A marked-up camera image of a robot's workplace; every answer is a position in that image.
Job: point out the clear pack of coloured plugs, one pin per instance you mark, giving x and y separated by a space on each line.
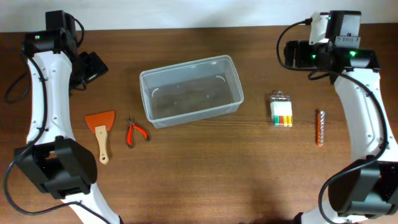
281 110

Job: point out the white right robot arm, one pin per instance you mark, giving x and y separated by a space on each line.
367 188

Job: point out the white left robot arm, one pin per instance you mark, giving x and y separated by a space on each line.
52 159

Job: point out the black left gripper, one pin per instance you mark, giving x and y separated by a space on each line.
94 66

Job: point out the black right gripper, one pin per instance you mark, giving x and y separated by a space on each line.
292 53

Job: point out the clear plastic container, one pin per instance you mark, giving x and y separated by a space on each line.
190 91

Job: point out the orange scraper with wooden handle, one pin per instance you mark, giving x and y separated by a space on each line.
100 124

